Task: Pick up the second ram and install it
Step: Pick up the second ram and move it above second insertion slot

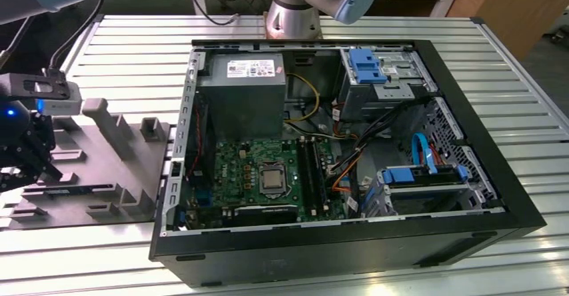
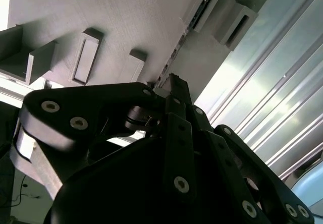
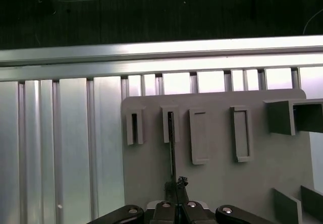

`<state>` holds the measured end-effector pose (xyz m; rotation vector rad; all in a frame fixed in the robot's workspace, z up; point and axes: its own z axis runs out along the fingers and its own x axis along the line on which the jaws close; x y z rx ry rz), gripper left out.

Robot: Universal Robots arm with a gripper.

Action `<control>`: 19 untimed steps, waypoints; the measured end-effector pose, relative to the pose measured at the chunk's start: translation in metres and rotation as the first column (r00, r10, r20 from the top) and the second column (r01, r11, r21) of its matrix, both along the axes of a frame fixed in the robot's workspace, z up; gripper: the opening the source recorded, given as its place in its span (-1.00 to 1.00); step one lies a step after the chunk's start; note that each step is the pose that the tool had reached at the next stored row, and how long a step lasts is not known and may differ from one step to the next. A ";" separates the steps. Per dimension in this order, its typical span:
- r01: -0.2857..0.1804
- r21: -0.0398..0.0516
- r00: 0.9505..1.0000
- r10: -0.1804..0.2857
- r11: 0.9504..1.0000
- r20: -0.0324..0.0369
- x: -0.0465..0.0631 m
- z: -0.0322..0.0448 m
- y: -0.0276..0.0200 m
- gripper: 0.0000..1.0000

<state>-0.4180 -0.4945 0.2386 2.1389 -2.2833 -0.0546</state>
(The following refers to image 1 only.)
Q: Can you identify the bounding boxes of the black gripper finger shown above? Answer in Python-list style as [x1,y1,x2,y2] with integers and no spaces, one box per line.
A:
[25,113,65,181]
[0,158,43,194]

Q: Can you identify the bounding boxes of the grey parts rack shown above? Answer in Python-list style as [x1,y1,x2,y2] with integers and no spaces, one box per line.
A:
[0,97,177,232]

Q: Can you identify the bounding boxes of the green motherboard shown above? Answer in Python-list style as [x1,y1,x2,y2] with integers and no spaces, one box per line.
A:
[183,135,351,225]

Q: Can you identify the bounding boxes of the grey power supply unit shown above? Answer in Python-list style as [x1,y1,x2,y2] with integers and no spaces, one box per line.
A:
[197,53,286,140]

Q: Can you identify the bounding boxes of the CPU socket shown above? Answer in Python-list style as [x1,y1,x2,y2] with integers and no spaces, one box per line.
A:
[254,160,295,201]

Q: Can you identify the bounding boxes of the silver CPU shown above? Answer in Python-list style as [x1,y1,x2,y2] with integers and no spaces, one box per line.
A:
[259,169,285,190]

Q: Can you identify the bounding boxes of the black graphics card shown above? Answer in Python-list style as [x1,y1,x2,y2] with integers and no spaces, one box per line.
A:
[233,203,299,225]

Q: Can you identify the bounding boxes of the black open PC case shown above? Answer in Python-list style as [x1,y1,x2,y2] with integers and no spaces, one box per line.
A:
[147,38,546,289]

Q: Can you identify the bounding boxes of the blue drive latch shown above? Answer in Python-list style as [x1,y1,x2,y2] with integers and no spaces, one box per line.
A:
[349,48,386,85]

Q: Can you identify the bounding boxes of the hard disk in blue carrier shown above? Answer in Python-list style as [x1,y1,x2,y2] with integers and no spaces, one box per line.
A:
[380,164,468,187]

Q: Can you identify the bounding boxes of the silver optical drive cage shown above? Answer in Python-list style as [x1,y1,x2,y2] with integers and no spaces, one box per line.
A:
[338,46,439,121]

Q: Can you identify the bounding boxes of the silver disk bay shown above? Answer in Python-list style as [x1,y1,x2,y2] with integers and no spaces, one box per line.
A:
[375,167,507,217]

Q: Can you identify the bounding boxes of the wooden cabinet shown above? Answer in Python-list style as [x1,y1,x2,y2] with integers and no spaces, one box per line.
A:
[456,0,569,60]

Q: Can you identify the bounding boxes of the chair caster base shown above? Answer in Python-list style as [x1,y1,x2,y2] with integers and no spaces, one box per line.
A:
[540,25,569,43]

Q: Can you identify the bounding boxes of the black camera cable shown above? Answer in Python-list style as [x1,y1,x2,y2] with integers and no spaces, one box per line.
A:
[41,0,110,77]

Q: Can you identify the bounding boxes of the black cable with plug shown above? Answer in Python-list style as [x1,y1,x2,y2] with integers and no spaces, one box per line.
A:
[179,0,243,26]

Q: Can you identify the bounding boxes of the yellow wire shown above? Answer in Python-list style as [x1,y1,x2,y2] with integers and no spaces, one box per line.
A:
[283,72,322,123]

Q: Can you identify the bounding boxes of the orange wires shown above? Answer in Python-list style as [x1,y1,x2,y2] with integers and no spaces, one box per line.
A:
[330,172,357,195]

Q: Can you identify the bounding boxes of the black wire bundle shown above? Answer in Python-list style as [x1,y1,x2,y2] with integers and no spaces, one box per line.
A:
[327,97,430,177]

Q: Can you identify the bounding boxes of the blue SATA wire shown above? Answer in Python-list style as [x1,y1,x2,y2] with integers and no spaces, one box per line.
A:
[410,131,442,176]

